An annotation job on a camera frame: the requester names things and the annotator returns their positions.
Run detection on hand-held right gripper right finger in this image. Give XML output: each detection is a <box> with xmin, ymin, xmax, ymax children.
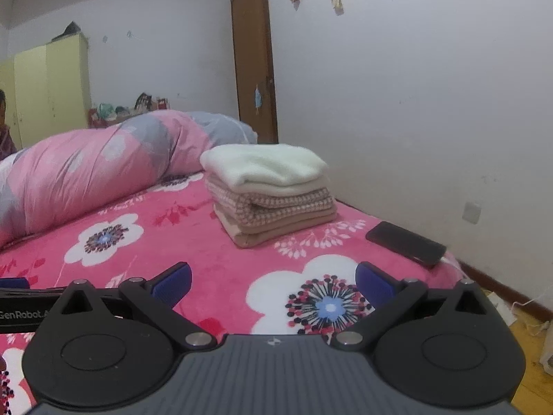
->
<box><xmin>331</xmin><ymin>261</ymin><xmax>494</xmax><ymax>352</ymax></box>

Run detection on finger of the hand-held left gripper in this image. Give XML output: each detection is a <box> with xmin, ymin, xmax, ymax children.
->
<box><xmin>0</xmin><ymin>277</ymin><xmax>66</xmax><ymax>301</ymax></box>

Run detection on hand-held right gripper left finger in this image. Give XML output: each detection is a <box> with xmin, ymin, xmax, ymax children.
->
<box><xmin>55</xmin><ymin>261</ymin><xmax>218</xmax><ymax>352</ymax></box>

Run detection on cream knit sweater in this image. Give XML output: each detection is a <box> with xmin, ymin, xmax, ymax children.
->
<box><xmin>199</xmin><ymin>144</ymin><xmax>329</xmax><ymax>193</ymax></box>

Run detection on black smartphone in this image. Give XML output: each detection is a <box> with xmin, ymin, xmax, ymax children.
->
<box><xmin>365</xmin><ymin>221</ymin><xmax>448</xmax><ymax>269</ymax></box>

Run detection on pink floral blanket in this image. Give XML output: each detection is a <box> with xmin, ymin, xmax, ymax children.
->
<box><xmin>0</xmin><ymin>170</ymin><xmax>470</xmax><ymax>415</ymax></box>

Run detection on folded beige cloth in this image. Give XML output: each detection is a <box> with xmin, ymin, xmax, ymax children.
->
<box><xmin>213</xmin><ymin>205</ymin><xmax>338</xmax><ymax>250</ymax></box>

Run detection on folded pink waffle cloth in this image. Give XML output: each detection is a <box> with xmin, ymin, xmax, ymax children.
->
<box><xmin>205</xmin><ymin>177</ymin><xmax>338</xmax><ymax>226</ymax></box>

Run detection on pink and grey floral quilt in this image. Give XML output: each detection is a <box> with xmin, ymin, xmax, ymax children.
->
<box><xmin>0</xmin><ymin>110</ymin><xmax>259</xmax><ymax>249</ymax></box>

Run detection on cluttered dresser items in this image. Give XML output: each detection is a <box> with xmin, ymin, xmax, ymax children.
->
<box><xmin>88</xmin><ymin>92</ymin><xmax>170</xmax><ymax>129</ymax></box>

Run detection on pale yellow wardrobe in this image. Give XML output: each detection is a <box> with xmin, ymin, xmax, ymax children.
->
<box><xmin>0</xmin><ymin>35</ymin><xmax>93</xmax><ymax>152</ymax></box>

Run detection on brown wooden door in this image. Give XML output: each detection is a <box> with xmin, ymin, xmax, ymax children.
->
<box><xmin>230</xmin><ymin>0</ymin><xmax>279</xmax><ymax>145</ymax></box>

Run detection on dark bag on wardrobe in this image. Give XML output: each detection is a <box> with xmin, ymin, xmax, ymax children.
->
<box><xmin>51</xmin><ymin>21</ymin><xmax>84</xmax><ymax>43</ymax></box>

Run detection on white cable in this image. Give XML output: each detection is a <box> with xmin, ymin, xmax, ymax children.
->
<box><xmin>510</xmin><ymin>296</ymin><xmax>553</xmax><ymax>335</ymax></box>

